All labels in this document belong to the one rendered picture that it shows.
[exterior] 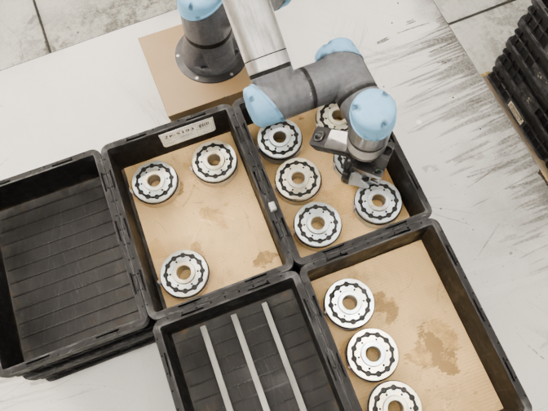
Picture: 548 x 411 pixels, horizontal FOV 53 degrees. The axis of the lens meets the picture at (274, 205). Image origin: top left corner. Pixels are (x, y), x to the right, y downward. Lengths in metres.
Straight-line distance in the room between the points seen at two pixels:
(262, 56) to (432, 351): 0.67
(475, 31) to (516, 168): 1.20
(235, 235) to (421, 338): 0.45
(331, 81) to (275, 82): 0.10
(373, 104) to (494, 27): 1.77
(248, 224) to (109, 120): 0.53
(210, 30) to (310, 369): 0.78
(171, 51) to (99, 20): 1.21
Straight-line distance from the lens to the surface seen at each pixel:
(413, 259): 1.23
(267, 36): 0.93
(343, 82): 0.96
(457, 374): 1.21
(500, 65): 2.21
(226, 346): 1.18
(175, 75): 1.46
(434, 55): 1.62
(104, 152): 1.24
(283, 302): 1.18
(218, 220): 1.24
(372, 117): 0.91
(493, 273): 1.41
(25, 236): 1.35
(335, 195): 1.25
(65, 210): 1.33
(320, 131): 1.13
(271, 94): 0.93
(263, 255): 1.20
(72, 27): 2.71
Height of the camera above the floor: 1.99
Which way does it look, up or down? 70 degrees down
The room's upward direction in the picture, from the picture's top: 5 degrees counter-clockwise
